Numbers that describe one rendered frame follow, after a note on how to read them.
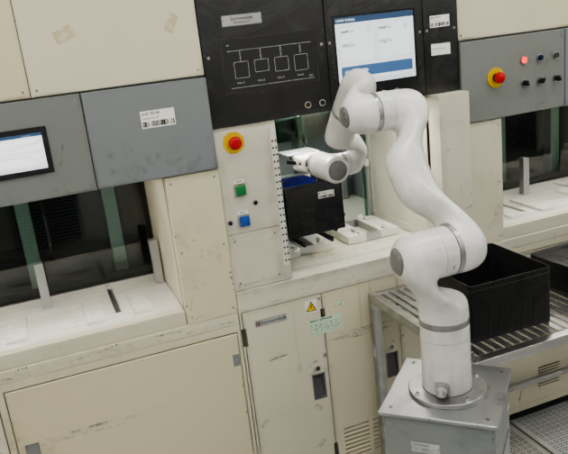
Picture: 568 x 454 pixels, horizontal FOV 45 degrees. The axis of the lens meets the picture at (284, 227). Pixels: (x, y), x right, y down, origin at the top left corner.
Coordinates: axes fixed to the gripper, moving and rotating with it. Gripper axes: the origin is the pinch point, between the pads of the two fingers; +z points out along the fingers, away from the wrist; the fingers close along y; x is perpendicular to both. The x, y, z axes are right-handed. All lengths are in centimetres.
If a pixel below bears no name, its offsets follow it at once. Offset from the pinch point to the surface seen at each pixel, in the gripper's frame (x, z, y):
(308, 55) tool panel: 34.7, -18.8, -0.5
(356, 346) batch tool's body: -67, -18, 7
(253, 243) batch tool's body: -21.6, -17.8, -25.6
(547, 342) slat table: -48, -81, 36
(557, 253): -37, -50, 68
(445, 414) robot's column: -47, -97, -8
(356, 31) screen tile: 40.2, -18.8, 16.5
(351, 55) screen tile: 33.0, -18.8, 13.9
